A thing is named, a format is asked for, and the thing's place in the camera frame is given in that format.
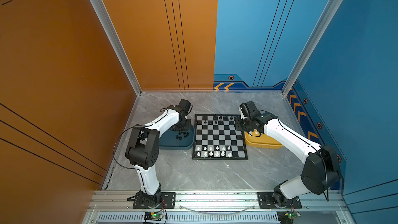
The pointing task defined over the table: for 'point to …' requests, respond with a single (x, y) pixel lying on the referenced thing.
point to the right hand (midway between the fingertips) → (234, 125)
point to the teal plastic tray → (178, 140)
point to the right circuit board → (287, 217)
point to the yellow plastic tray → (263, 141)
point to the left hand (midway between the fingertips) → (185, 126)
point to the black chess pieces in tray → (186, 134)
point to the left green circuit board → (156, 216)
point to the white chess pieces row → (216, 151)
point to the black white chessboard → (216, 137)
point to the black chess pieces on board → (220, 117)
